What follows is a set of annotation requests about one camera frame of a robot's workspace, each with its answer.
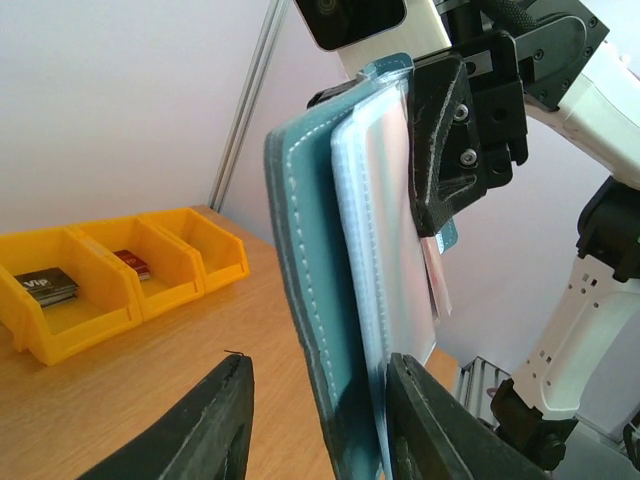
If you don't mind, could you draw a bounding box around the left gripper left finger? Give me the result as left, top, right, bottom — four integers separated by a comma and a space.
81, 353, 255, 479

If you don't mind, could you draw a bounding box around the yellow bin with black card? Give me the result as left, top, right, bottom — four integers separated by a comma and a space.
1, 227, 142, 365

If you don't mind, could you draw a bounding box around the black VIP credit card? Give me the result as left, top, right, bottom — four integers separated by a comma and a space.
15, 267, 79, 307

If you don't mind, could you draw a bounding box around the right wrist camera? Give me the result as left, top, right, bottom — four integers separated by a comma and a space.
295, 0, 451, 77

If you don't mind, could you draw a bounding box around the blue card holder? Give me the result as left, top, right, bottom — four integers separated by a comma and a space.
264, 53, 457, 479

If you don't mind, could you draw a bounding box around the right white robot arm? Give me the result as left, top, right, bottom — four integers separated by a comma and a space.
298, 1, 639, 472

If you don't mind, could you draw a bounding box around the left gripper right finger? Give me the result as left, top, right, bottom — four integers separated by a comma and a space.
386, 353, 548, 480

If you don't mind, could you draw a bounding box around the red card in bin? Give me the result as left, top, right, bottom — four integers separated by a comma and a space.
114, 249, 151, 281

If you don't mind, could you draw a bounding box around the right aluminium frame post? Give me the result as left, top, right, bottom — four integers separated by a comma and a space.
209, 0, 291, 212

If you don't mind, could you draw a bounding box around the red VIP credit card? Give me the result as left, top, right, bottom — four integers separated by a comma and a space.
421, 237, 452, 320

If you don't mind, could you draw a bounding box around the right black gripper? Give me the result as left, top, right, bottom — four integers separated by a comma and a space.
307, 31, 528, 238

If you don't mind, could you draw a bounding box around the aluminium rail base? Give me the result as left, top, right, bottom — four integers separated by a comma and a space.
453, 357, 510, 430

